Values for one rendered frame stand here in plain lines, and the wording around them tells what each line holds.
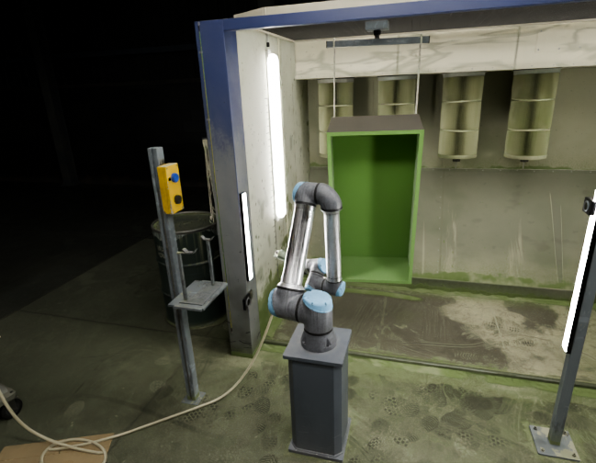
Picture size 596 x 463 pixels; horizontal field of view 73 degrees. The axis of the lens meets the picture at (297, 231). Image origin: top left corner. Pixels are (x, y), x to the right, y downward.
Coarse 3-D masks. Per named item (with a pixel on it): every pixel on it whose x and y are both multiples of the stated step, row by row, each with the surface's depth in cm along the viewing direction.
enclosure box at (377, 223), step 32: (352, 128) 260; (384, 128) 255; (416, 128) 250; (352, 160) 301; (384, 160) 297; (416, 160) 285; (352, 192) 314; (384, 192) 310; (416, 192) 269; (352, 224) 329; (384, 224) 325; (352, 256) 345; (384, 256) 341
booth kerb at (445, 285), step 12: (324, 276) 408; (432, 288) 381; (444, 288) 378; (456, 288) 375; (468, 288) 372; (480, 288) 369; (492, 288) 366; (504, 288) 363; (516, 288) 360; (528, 288) 357; (540, 288) 354; (552, 288) 352; (564, 300) 352
